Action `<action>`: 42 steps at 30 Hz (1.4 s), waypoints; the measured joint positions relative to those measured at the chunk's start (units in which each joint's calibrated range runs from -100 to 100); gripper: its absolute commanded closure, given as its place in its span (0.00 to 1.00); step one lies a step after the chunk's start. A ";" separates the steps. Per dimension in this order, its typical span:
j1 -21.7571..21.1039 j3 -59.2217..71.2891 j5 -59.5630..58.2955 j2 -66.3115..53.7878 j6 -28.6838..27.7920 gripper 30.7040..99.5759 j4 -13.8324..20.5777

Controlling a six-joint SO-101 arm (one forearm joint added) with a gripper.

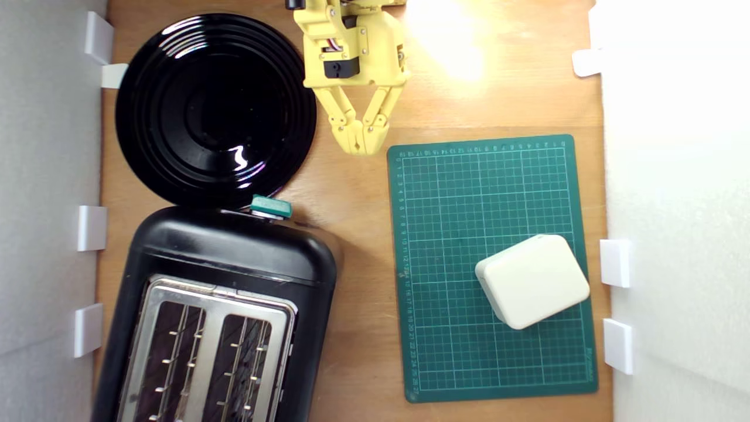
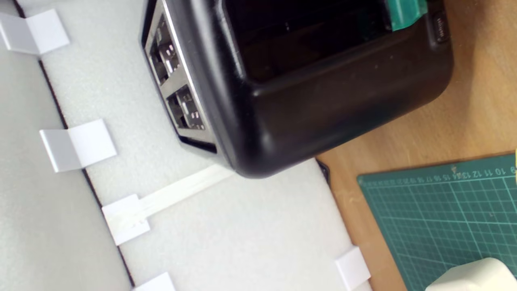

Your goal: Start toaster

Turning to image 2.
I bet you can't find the green taped toaster lever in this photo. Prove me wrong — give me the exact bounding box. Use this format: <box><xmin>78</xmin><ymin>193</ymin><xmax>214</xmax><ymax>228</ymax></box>
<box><xmin>386</xmin><ymin>0</ymin><xmax>428</xmax><ymax>32</ymax></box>

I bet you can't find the black two-slot toaster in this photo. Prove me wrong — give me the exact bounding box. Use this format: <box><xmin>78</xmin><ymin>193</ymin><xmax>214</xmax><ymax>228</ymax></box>
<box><xmin>139</xmin><ymin>0</ymin><xmax>455</xmax><ymax>179</ymax></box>

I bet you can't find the green cutting mat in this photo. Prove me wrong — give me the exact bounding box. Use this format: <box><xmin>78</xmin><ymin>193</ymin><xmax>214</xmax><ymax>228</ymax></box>
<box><xmin>357</xmin><ymin>152</ymin><xmax>517</xmax><ymax>291</ymax></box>

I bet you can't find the white block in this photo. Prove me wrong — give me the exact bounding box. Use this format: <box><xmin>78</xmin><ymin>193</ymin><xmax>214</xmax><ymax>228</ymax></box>
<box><xmin>424</xmin><ymin>257</ymin><xmax>517</xmax><ymax>291</ymax></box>

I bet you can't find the black defrost button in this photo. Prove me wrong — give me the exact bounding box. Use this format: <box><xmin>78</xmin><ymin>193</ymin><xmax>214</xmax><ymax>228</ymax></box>
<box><xmin>431</xmin><ymin>11</ymin><xmax>450</xmax><ymax>43</ymax></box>

